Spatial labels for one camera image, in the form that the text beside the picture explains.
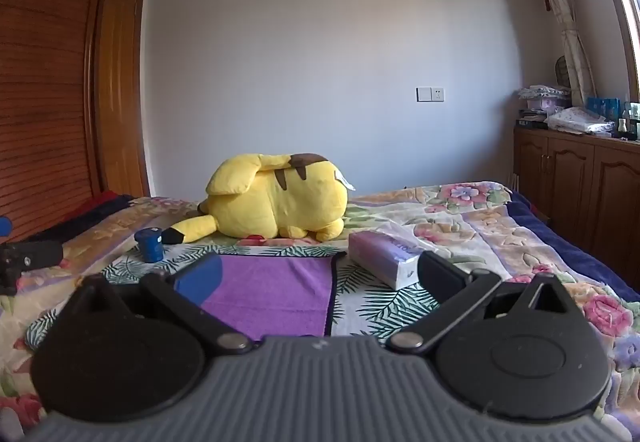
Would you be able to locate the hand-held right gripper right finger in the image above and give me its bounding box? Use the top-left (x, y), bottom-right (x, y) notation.
top-left (389, 251), bottom-right (576, 354)

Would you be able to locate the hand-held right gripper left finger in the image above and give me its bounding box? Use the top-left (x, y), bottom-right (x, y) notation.
top-left (60, 252), bottom-right (254, 357)

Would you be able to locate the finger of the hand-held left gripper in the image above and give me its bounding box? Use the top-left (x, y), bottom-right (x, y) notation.
top-left (0, 239), bottom-right (64, 296)

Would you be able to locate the purple towel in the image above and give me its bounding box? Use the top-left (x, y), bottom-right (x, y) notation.
top-left (200, 252), bottom-right (347, 342)

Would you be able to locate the floral bed cover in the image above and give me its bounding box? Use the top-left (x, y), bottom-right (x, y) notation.
top-left (0, 181), bottom-right (640, 442)

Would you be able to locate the blue cylindrical container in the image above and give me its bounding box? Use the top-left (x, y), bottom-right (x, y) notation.
top-left (134, 228), bottom-right (164, 264)

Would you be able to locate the purple tissue pack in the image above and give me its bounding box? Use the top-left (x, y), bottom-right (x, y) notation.
top-left (347, 231), bottom-right (427, 291)

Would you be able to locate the dark red cloth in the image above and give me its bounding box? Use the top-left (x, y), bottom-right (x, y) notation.
top-left (24, 191), bottom-right (137, 244)

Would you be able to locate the leaf print cloth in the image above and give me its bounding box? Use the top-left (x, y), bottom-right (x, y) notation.
top-left (25, 242), bottom-right (439, 349)

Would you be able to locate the yellow plush toy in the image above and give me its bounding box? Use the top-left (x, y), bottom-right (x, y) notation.
top-left (197, 151), bottom-right (356, 245)

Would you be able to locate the dark blue blanket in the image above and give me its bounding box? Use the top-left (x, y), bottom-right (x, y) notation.
top-left (507, 191), bottom-right (640, 304)

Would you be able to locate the wooden cabinet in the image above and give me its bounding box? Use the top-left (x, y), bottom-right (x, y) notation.
top-left (512, 125), bottom-right (640, 294)

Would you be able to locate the wooden door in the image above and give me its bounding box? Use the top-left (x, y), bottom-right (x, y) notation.
top-left (95, 0), bottom-right (152, 199)

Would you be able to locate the wooden slatted wardrobe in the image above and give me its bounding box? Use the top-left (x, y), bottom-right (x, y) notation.
top-left (0, 0), bottom-right (124, 243)

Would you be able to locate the stack of boxes and cloths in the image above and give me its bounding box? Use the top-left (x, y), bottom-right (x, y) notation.
top-left (517, 84), bottom-right (574, 130)

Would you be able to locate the folded white printed cloth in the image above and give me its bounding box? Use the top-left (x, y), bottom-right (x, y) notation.
top-left (545, 106), bottom-right (617, 137)

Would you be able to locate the blue box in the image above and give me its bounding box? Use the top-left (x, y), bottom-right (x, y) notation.
top-left (586, 96), bottom-right (622, 121)

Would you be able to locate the floral curtain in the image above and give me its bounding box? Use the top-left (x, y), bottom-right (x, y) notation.
top-left (515, 0), bottom-right (599, 108)

